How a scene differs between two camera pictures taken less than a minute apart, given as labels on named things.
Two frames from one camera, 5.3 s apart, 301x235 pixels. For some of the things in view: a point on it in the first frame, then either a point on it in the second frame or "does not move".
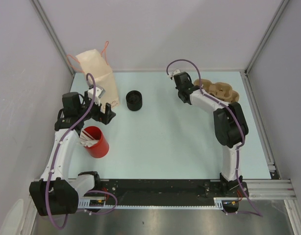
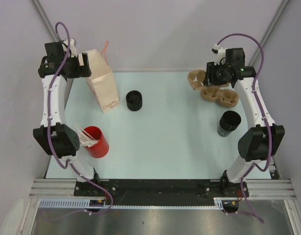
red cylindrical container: (100, 150) does not move
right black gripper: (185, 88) → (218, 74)
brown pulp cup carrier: (221, 91) → (196, 78)
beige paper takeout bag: (92, 63) does not move
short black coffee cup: (134, 99) does not move
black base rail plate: (163, 192) does not move
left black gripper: (104, 118) → (81, 71)
